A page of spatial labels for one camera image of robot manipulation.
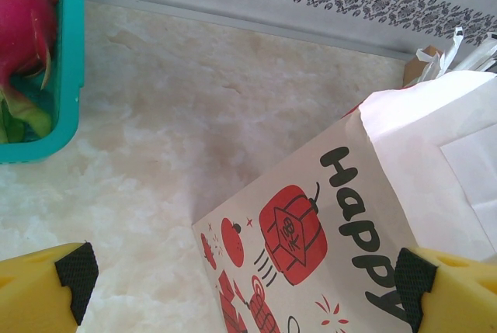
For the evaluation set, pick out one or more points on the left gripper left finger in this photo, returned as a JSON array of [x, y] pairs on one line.
[[35, 290]]

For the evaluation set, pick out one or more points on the red white paper bag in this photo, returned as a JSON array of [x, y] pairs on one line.
[[310, 232]]

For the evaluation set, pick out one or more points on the teal plastic basket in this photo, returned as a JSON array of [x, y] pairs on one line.
[[74, 57]]

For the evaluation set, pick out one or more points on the pink dragon fruit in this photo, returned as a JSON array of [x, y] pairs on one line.
[[23, 18]]

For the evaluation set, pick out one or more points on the brown cardboard napkin tray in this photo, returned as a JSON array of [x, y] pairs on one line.
[[411, 73]]

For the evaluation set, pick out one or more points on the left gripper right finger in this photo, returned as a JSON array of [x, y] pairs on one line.
[[458, 294]]

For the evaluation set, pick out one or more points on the white wrapped straw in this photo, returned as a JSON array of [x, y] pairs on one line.
[[479, 55], [429, 65], [452, 51]]

